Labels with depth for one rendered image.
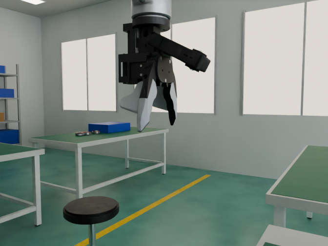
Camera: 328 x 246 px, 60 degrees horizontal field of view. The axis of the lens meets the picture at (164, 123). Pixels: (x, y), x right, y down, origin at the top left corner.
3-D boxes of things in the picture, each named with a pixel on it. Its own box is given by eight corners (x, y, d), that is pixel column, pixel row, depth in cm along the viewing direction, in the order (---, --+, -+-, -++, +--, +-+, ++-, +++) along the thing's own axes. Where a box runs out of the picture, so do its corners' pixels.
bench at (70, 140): (30, 196, 360) (28, 137, 354) (126, 167, 520) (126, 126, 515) (79, 211, 312) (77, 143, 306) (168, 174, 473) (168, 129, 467)
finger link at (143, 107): (116, 131, 49) (131, 88, 54) (146, 132, 47) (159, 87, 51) (107, 121, 47) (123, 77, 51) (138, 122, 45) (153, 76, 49)
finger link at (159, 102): (157, 116, 65) (146, 81, 59) (181, 116, 62) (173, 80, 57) (152, 124, 62) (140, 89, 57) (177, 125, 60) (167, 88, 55)
